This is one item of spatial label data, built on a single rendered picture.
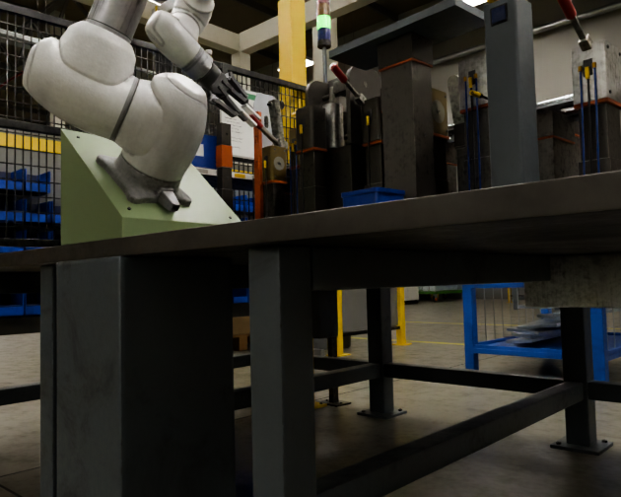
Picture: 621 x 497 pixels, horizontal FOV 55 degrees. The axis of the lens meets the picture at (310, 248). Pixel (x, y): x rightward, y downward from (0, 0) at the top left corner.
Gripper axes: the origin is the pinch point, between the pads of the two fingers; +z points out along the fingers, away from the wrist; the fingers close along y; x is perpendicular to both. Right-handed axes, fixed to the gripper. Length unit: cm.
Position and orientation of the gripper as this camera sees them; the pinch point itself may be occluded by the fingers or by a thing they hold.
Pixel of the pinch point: (248, 115)
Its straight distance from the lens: 199.2
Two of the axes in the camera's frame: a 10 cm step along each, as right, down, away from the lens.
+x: -6.8, 0.6, 7.3
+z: 6.3, 5.6, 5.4
